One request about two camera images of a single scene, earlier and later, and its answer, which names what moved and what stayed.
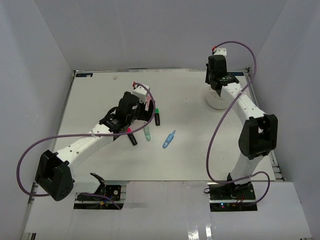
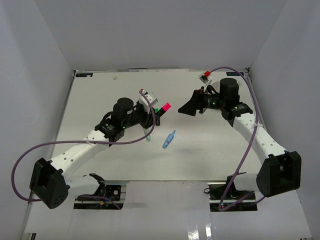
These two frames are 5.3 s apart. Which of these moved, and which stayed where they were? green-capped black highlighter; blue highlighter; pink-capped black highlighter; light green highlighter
Moved: pink-capped black highlighter
Stayed: green-capped black highlighter; light green highlighter; blue highlighter
